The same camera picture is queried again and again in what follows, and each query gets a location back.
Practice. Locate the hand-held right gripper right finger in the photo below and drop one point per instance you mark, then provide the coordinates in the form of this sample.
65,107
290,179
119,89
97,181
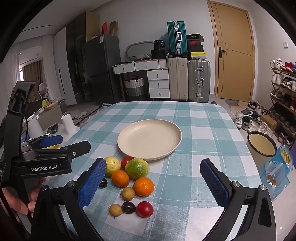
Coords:
215,185

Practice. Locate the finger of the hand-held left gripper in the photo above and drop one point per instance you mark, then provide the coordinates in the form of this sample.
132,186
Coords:
78,147
54,140

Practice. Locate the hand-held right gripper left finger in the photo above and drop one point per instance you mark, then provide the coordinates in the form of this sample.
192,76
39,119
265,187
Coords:
92,183

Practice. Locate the dark plum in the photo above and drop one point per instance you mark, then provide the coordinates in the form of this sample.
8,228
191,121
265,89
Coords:
103,183
128,207

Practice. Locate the orange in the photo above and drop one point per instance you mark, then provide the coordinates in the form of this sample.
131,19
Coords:
143,186
120,178

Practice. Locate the yellow-green guava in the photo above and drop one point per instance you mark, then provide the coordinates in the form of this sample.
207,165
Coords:
113,163

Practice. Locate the brown longan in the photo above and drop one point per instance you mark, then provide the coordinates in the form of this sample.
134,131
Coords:
115,210
128,193

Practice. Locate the red tomato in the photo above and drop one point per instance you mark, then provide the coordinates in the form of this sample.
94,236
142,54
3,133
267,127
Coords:
145,209
126,161

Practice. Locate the green-orange citrus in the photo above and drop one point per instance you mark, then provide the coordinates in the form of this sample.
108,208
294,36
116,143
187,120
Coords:
137,168

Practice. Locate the cream round plate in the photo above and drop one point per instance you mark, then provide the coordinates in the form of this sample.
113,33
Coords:
149,139

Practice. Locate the person's left hand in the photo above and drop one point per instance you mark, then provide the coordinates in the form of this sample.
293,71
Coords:
17,204

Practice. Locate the white paper towel roll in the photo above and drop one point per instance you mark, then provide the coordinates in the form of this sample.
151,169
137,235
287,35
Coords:
67,125

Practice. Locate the white cylinder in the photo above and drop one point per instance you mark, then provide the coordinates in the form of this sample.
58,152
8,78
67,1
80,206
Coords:
35,128

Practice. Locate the pair of beige slippers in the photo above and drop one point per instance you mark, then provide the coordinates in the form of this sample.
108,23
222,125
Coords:
79,115

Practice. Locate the teal checked tablecloth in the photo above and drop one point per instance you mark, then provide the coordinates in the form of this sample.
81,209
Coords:
196,139

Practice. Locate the white chair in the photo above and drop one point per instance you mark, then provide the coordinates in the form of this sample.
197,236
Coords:
43,90

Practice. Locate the cream bin with black rim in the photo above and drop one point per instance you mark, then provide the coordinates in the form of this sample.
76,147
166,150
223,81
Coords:
261,143

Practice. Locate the blue snack bag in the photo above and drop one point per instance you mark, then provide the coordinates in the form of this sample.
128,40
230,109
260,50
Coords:
277,176

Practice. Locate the brown curtain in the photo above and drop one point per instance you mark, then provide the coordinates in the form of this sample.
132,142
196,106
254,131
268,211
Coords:
31,76

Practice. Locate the pile of sneakers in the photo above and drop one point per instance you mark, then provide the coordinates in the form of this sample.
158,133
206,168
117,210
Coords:
252,120

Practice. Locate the dark grey refrigerator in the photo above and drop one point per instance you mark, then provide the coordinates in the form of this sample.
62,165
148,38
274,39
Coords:
101,69

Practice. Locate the woven laundry basket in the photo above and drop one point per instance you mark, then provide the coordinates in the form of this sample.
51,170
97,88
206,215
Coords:
134,88

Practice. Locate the small cardboard box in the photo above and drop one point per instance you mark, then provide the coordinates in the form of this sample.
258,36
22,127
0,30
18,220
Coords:
268,122

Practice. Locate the dark slipper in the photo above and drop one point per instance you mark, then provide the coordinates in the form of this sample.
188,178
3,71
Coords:
213,102

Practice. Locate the grey floor mat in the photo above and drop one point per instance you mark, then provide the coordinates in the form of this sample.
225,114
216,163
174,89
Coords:
232,102

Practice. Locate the dark tall cabinet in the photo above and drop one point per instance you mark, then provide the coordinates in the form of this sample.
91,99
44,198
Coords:
75,58

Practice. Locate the white desk with drawers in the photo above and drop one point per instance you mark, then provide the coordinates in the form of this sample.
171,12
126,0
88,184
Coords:
158,81

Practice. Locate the silver suitcase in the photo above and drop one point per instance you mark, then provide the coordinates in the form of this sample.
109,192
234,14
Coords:
198,81

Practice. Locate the beige suitcase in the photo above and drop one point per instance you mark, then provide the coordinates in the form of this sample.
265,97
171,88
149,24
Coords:
178,78

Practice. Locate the shoe rack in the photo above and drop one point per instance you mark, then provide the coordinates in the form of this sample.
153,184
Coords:
284,92

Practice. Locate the red slim box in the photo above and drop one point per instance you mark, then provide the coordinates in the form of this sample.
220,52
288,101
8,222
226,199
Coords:
105,29

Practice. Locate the black storage box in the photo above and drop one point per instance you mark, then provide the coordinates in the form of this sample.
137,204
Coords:
158,54

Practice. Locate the brown cardboard box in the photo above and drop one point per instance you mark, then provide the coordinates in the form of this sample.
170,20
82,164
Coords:
113,29

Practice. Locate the yellow wooden door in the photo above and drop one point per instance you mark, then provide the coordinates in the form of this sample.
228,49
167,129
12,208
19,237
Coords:
231,58

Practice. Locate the black round container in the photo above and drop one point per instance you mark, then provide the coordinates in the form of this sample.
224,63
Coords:
159,45

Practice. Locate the plain black shoebox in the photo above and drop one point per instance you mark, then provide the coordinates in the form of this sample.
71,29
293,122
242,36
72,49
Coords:
195,49

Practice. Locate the red and black shoebox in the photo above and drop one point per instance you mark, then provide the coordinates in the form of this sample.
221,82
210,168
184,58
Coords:
194,42

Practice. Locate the teal suitcase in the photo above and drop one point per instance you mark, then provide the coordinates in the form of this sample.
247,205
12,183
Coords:
174,37

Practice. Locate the grey oval frame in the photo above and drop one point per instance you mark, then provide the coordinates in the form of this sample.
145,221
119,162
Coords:
129,48

